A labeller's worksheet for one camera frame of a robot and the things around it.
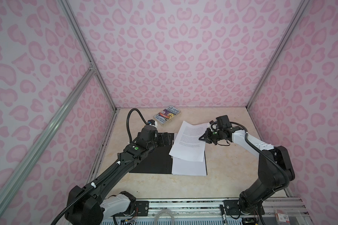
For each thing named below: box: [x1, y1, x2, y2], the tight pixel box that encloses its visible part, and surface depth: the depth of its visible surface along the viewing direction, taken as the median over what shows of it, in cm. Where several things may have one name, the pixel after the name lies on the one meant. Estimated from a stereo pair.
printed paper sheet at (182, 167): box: [170, 154, 207, 176], surface depth 88 cm
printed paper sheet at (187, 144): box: [169, 120, 210, 163], surface depth 91 cm
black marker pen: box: [219, 204, 228, 225], surface depth 72 cm
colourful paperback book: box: [153, 105, 181, 126], surface depth 116 cm
